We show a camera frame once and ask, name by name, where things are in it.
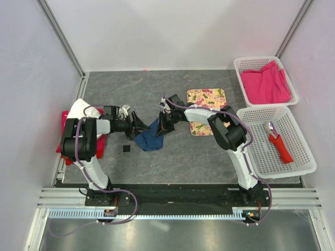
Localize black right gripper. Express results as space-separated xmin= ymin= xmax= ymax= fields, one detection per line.
xmin=155 ymin=111 xmax=178 ymax=138

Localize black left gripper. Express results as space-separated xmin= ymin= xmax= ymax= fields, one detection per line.
xmin=116 ymin=111 xmax=150 ymax=140

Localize blue paper napkin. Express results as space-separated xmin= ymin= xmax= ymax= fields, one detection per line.
xmin=134 ymin=118 xmax=164 ymax=152

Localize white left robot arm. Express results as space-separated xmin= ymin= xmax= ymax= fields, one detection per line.
xmin=60 ymin=106 xmax=150 ymax=206

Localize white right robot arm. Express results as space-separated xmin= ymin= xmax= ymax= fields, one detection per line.
xmin=155 ymin=94 xmax=261 ymax=206

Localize small black square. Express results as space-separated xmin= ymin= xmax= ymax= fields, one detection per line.
xmin=122 ymin=145 xmax=131 ymax=152

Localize red folded cloth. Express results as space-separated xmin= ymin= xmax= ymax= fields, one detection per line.
xmin=56 ymin=110 xmax=106 ymax=166

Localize floral placemat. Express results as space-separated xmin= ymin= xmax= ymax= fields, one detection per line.
xmin=187 ymin=88 xmax=227 ymax=136

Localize white cloth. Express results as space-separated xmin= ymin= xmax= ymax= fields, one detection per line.
xmin=65 ymin=98 xmax=103 ymax=126

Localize upper white plastic basket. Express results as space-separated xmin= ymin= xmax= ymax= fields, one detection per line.
xmin=233 ymin=56 xmax=298 ymax=107

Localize white plastic basket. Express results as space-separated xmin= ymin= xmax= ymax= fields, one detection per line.
xmin=233 ymin=56 xmax=298 ymax=107
xmin=237 ymin=106 xmax=317 ymax=179

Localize pink cloth napkins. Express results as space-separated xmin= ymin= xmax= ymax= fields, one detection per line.
xmin=240 ymin=61 xmax=291 ymax=105

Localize lower white plastic basket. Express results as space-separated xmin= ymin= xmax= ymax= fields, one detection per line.
xmin=237 ymin=106 xmax=317 ymax=179

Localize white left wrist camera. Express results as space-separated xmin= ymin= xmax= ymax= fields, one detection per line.
xmin=117 ymin=105 xmax=131 ymax=120

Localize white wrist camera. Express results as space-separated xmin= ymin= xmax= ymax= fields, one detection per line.
xmin=160 ymin=98 xmax=169 ymax=111
xmin=117 ymin=105 xmax=131 ymax=120

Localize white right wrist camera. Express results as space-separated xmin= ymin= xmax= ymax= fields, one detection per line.
xmin=160 ymin=98 xmax=169 ymax=111

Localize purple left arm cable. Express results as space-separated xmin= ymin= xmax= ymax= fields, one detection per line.
xmin=74 ymin=105 xmax=139 ymax=225

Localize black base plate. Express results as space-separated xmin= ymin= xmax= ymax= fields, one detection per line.
xmin=85 ymin=184 xmax=270 ymax=215

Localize slotted cable duct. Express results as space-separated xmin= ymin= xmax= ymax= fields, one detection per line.
xmin=49 ymin=208 xmax=259 ymax=220

